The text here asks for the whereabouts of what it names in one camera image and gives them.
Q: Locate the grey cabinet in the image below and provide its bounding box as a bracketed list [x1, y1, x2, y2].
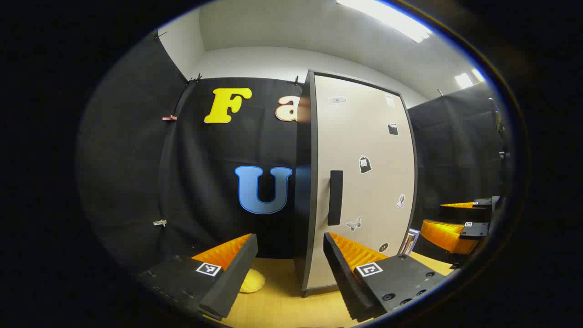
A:
[294, 69, 419, 297]

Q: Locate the beige book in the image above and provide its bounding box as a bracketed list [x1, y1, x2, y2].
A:
[401, 228, 420, 256]

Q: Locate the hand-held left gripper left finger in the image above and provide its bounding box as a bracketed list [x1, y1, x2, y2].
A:
[137, 233, 259, 322]

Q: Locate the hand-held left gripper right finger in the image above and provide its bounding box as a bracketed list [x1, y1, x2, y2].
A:
[323, 231, 449, 323]

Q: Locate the beige cabinet door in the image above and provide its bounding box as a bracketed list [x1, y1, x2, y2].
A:
[310, 73, 418, 292]

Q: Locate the black backdrop cloth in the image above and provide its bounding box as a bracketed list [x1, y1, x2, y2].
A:
[77, 32, 513, 274]

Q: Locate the long ceiling light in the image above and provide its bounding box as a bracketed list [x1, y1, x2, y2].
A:
[337, 0, 433, 44]

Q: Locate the small ceiling light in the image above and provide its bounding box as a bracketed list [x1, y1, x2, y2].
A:
[455, 68, 486, 89]

